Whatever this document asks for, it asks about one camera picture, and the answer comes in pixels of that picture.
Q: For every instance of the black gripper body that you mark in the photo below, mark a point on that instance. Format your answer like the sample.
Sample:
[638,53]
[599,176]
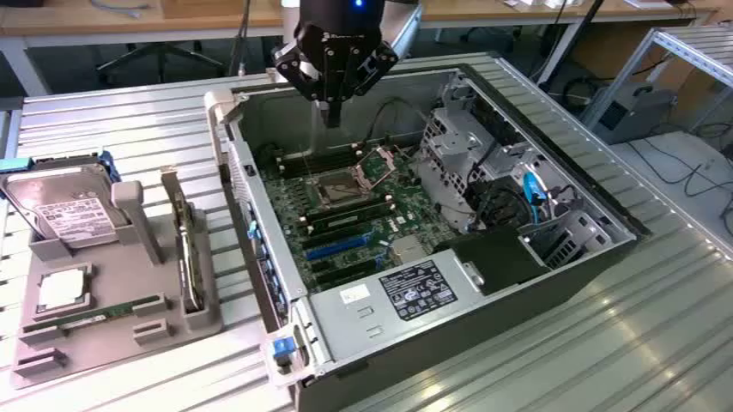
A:
[343,26]

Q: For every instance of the Nvidia Quadro graphics card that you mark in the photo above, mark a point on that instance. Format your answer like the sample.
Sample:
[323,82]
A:
[188,257]

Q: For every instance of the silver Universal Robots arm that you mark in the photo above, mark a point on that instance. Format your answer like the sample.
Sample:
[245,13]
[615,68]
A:
[407,26]

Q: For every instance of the black RAM slot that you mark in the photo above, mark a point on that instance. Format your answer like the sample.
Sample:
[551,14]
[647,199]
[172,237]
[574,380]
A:
[291,155]
[291,161]
[291,166]
[291,171]

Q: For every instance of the black chair base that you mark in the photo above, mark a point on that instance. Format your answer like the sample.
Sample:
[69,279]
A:
[160,51]

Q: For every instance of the metal socket cover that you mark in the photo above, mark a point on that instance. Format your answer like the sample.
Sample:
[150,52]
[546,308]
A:
[375,165]

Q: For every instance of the thin locking lever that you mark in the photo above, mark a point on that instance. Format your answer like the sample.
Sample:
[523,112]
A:
[307,165]

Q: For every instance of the CPU socket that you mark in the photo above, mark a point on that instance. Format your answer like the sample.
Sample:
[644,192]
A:
[337,191]

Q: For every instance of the silver disk bay cage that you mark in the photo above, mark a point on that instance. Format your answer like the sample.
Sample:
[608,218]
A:
[443,193]

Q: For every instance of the labelled RAM stick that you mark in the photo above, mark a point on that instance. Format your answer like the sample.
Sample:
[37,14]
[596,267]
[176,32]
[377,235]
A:
[348,216]

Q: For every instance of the green motherboard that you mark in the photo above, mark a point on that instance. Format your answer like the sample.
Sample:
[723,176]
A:
[425,223]

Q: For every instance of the long black expansion slot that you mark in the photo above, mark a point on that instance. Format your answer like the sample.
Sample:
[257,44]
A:
[348,274]
[335,240]

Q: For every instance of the wooden desk with white legs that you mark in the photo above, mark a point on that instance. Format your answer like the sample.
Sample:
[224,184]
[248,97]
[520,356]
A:
[630,15]
[57,19]

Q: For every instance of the silver chipset heat sink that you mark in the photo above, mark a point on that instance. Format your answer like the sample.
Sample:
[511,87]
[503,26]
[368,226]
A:
[407,251]

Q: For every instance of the blue expansion slot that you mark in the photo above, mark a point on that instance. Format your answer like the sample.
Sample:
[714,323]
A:
[337,251]

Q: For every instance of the grey box unit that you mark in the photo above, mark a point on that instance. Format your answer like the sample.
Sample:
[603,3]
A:
[635,116]

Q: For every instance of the black air shroud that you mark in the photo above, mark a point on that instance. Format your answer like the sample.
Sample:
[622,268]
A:
[498,257]

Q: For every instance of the hard disk with blue carrier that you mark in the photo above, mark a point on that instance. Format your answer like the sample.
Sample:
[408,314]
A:
[62,201]

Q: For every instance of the perforated silver disk bay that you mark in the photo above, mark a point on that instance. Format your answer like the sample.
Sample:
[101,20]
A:
[563,249]

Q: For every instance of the silver power supply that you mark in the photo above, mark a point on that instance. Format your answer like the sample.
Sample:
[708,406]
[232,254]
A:
[400,300]

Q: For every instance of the grey parts rack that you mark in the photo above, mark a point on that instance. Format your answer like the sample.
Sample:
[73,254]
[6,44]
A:
[114,266]

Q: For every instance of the open black PC case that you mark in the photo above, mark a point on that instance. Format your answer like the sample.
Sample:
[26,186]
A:
[503,309]

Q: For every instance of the blue case latch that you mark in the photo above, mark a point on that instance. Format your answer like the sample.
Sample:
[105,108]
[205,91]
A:
[283,347]

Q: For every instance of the silver CPU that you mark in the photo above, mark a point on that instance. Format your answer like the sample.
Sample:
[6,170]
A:
[60,289]

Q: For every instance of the green RAM stick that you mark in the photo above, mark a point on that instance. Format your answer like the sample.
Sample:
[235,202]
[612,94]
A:
[97,316]

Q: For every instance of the aluminium slat frame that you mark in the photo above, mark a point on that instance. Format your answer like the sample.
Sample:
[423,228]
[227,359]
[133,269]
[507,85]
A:
[686,47]

